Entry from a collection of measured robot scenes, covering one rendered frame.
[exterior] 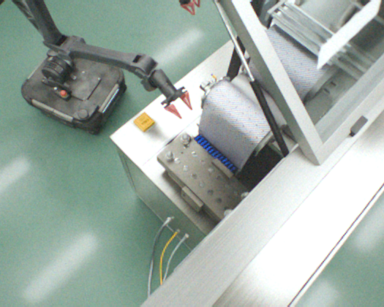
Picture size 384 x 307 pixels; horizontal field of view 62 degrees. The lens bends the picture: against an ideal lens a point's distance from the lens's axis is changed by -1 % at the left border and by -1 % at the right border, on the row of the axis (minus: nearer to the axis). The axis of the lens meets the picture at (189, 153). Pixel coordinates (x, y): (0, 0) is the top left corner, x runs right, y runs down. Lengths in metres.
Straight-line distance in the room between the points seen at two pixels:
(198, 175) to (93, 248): 1.21
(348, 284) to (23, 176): 2.34
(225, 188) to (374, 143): 0.54
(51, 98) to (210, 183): 1.52
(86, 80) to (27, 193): 0.89
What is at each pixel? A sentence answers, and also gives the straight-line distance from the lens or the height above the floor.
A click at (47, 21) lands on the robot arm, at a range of 1.47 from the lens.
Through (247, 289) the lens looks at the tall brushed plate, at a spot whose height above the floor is 1.44.
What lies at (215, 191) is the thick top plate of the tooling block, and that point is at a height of 1.03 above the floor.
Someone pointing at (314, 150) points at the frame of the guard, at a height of 1.68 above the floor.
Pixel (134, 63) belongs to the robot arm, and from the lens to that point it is 1.28.
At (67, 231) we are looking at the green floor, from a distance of 2.36.
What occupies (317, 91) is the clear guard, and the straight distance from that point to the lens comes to 0.68.
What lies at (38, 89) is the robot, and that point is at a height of 0.24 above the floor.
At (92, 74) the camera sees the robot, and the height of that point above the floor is 0.26.
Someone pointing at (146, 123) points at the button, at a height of 0.92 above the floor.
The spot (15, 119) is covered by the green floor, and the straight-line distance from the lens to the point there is 2.77.
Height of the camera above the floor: 2.23
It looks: 68 degrees down
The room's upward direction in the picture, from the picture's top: 9 degrees clockwise
